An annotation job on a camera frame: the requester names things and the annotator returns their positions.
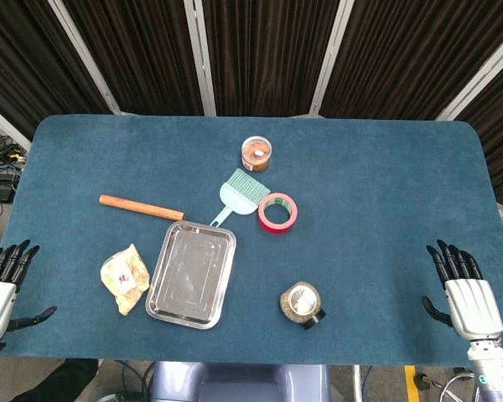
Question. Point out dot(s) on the teal hand brush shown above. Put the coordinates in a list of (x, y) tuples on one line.
[(240, 193)]

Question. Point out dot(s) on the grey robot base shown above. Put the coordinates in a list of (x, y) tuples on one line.
[(243, 383)]

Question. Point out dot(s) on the silver metal tray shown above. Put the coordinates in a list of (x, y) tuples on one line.
[(190, 275)]

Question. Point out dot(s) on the clear jar with brown powder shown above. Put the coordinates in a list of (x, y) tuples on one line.
[(256, 153)]

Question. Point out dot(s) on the plastic bag of snacks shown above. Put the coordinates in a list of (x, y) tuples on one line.
[(125, 279)]

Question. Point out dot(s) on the wooden rolling pin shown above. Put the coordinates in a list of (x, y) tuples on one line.
[(141, 207)]

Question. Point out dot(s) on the dark pleated curtain screen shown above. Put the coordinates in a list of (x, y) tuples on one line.
[(251, 54)]

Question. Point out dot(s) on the chrome chair base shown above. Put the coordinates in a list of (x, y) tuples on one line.
[(459, 389)]

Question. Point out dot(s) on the blue table mat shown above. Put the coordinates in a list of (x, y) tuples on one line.
[(251, 238)]

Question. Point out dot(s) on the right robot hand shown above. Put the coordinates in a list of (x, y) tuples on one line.
[(473, 305)]

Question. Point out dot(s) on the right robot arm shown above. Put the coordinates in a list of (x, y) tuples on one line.
[(488, 368)]

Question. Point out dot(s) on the red tape roll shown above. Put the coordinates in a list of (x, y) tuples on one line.
[(277, 211)]

